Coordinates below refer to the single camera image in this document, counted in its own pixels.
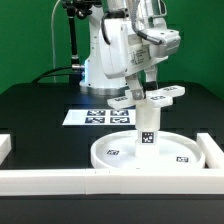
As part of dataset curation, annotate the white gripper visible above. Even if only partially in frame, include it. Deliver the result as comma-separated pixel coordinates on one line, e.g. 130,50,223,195
100,19,167,100

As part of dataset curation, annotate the white fiducial marker sheet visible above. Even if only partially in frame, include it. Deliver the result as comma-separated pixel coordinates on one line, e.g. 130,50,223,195
63,109,135,126

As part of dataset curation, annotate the white cross-shaped table base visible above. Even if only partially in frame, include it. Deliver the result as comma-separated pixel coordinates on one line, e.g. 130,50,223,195
107,85,185,110

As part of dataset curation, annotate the white right fence bar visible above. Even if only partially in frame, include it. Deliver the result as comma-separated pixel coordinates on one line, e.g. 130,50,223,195
197,133,224,169

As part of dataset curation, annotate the white round table top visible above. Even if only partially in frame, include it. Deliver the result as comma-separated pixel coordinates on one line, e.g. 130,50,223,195
90,130,205,170

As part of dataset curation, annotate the black cable bundle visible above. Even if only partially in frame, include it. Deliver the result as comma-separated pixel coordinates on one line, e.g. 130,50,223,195
31,63,86,84

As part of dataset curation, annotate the white left fence bar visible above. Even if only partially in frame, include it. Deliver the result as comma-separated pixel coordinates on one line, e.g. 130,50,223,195
0,134,11,165

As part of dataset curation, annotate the white fence bar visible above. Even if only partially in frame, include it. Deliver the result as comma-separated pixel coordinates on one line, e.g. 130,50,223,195
197,133,224,169
0,169,224,196
0,134,11,165

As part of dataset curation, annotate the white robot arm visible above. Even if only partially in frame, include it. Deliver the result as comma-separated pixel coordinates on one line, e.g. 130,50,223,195
81,0,167,100

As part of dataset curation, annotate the white front fence bar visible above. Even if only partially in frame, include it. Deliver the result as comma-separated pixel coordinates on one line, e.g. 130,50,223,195
0,169,224,196

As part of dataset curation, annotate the white thin cable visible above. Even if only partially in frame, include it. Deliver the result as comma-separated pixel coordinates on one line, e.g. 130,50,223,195
50,0,63,84

